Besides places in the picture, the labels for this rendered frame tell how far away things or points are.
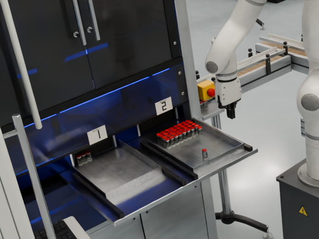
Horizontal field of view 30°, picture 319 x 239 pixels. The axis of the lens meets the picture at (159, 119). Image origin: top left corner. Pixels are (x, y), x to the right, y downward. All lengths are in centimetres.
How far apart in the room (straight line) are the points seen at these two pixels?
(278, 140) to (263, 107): 55
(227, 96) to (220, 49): 24
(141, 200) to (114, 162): 33
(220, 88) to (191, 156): 37
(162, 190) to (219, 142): 40
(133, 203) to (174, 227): 71
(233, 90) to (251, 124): 227
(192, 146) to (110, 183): 40
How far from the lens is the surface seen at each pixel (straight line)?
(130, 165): 250
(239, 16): 212
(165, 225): 291
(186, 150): 254
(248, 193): 377
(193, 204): 296
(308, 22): 204
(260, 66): 315
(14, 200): 179
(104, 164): 255
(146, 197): 229
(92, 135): 249
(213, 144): 255
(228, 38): 212
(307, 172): 232
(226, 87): 226
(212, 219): 309
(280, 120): 457
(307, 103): 207
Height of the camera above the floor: 215
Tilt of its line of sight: 27 degrees down
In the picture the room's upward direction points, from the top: 10 degrees counter-clockwise
